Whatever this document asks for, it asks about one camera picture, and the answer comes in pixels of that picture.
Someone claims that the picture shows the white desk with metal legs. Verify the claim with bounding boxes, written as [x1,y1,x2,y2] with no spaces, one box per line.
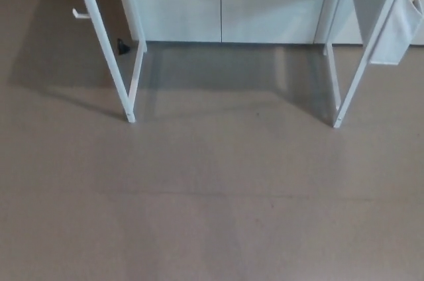
[71,0,415,129]

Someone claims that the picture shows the white fabric hanging pouch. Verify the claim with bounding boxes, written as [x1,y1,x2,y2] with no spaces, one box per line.
[350,0,424,66]

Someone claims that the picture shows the white cabinet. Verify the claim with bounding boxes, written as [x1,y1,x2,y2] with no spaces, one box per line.
[112,0,365,45]

